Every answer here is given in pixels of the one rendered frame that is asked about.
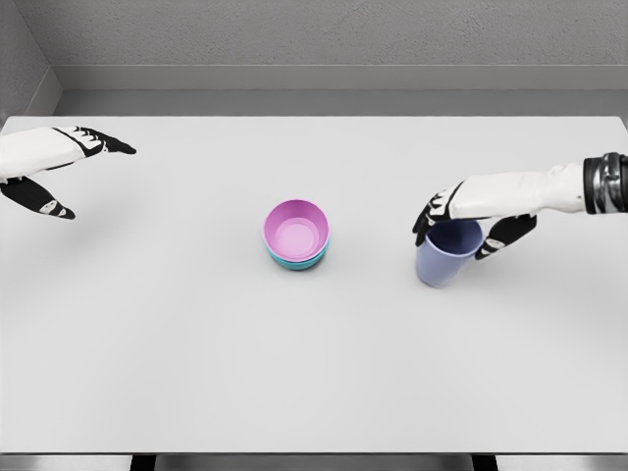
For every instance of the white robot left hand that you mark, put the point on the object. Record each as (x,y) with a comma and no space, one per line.
(39,149)

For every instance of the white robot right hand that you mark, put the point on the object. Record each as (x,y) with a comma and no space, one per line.
(495,196)

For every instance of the lavender plastic cup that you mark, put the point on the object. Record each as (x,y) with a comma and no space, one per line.
(441,262)

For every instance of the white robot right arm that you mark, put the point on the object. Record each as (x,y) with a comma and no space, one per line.
(569,189)

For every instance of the pink plastic bowl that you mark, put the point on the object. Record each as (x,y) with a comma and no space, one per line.
(294,230)

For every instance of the teal plastic bowl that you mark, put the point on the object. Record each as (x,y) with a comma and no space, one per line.
(294,265)

